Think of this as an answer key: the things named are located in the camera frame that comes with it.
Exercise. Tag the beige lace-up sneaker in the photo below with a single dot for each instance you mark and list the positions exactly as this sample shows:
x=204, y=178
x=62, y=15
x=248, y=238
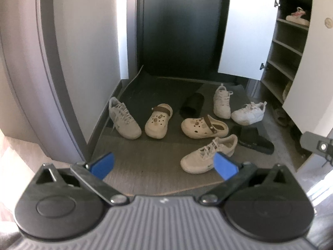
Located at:
x=203, y=158
x=124, y=122

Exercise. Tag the dark entrance door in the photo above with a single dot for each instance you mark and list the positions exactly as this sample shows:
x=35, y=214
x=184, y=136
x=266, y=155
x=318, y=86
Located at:
x=182, y=26

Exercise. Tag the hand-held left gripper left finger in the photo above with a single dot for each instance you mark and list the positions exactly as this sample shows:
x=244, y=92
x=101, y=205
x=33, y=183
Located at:
x=104, y=164

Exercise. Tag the white lace-up sneaker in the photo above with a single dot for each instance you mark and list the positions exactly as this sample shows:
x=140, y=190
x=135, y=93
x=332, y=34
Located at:
x=222, y=104
x=247, y=114

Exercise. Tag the white stickered cabinet door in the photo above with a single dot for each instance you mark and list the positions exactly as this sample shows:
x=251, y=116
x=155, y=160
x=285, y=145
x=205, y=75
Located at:
x=309, y=83

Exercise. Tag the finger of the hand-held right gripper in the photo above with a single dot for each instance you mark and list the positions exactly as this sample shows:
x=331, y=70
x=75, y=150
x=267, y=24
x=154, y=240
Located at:
x=312, y=142

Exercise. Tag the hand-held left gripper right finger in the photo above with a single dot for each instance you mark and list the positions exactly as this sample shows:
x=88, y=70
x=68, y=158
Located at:
x=223, y=165

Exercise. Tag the plain white cabinet door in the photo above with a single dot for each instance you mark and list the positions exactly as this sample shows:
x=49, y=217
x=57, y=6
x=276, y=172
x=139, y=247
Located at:
x=249, y=31

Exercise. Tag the grey ribbed door mat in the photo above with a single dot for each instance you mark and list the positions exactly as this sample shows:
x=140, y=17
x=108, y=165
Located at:
x=145, y=161

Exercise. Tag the grey-brown slipper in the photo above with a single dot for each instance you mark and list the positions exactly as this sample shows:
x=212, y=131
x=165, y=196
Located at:
x=281, y=117

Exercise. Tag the pink white sandal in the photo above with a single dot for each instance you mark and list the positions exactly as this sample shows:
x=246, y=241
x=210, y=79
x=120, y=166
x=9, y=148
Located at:
x=298, y=18

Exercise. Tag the green slipper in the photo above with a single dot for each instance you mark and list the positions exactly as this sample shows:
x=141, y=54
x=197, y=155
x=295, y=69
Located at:
x=287, y=91

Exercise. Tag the black slide sandal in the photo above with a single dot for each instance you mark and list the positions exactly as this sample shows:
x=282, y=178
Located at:
x=192, y=104
x=249, y=138

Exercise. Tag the dark rubber floor mat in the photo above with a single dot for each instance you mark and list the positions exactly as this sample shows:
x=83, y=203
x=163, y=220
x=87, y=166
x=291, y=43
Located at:
x=161, y=91

